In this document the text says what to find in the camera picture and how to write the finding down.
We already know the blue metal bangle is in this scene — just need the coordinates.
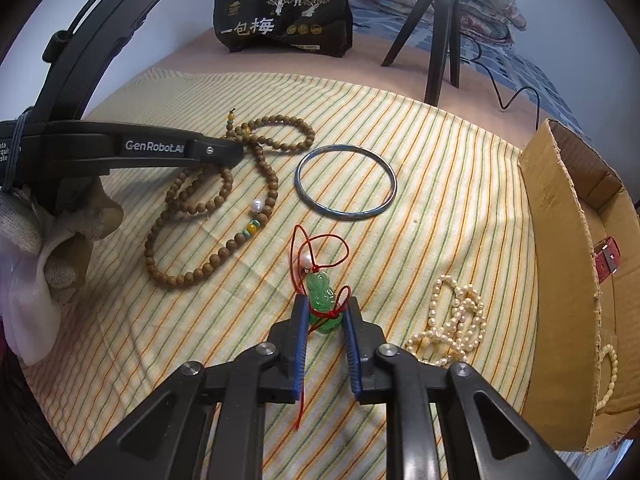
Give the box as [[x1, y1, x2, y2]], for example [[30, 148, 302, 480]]
[[294, 145, 398, 221]]

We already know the folded floral quilt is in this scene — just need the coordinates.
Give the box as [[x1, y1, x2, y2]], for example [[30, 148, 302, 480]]
[[345, 0, 528, 48]]

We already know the dark cloth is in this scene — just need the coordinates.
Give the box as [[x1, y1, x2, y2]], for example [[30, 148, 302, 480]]
[[0, 340, 76, 480]]

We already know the cream pearl necklace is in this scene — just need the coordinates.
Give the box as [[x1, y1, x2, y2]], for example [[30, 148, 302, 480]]
[[404, 274, 488, 367]]

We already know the green jade pendant red cord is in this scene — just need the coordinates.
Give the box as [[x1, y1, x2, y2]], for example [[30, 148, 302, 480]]
[[290, 225, 352, 431]]

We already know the black tripod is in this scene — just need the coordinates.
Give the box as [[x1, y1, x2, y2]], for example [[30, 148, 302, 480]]
[[381, 0, 462, 107]]

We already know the red watch strap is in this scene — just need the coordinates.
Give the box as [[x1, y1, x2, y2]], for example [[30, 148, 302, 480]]
[[592, 236, 623, 278]]

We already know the cardboard box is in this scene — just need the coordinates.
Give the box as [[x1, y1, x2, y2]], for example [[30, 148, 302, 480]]
[[517, 117, 640, 453]]

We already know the black snack bag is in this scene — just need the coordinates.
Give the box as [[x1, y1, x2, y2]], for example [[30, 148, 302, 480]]
[[214, 0, 353, 58]]

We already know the wooden bead necklace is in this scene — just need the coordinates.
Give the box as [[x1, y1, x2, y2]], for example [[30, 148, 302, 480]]
[[144, 107, 317, 291]]

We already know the striped yellow cloth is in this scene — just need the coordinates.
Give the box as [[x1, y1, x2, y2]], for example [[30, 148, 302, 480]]
[[20, 67, 551, 480]]

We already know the person's left hand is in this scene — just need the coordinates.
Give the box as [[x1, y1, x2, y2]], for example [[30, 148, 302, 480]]
[[0, 180, 124, 367]]

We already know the blue patterned bedsheet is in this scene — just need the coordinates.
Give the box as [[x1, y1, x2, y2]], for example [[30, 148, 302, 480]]
[[350, 0, 586, 131]]

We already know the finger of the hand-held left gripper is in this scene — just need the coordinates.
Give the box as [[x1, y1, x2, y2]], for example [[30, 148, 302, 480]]
[[186, 131, 245, 170]]

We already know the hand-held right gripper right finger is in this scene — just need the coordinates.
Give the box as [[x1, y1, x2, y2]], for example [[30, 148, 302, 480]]
[[342, 296, 581, 480]]

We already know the black cable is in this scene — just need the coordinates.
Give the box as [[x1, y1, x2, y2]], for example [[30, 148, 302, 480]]
[[460, 35, 542, 122]]

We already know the peach bed sheet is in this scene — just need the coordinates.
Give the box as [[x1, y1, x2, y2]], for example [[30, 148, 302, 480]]
[[85, 25, 546, 153]]

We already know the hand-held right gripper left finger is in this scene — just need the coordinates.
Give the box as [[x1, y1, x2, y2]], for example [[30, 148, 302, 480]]
[[65, 295, 311, 480]]

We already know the cream pearl bracelet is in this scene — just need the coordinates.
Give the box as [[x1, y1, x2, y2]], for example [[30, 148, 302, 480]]
[[595, 344, 620, 413]]

